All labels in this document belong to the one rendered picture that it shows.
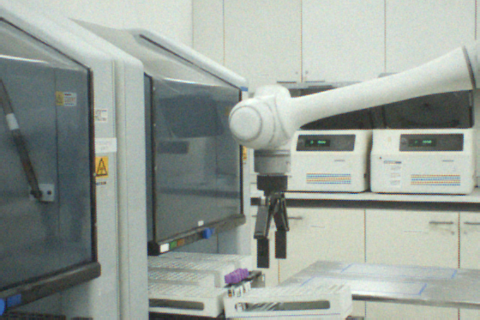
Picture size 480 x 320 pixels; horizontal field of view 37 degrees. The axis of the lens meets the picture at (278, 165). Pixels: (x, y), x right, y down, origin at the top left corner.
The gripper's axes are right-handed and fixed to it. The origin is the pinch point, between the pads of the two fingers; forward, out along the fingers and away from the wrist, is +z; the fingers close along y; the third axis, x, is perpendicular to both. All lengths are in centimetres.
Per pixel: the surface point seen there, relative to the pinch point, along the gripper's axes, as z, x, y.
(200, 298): 10.1, 17.2, -4.4
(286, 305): 12.8, -2.0, 5.3
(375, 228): 23, 16, 230
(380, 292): 13.6, -21.1, 30.1
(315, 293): 7.1, -11.8, -4.0
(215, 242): 6, 38, 54
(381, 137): -28, 14, 235
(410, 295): 13.5, -29.4, 29.3
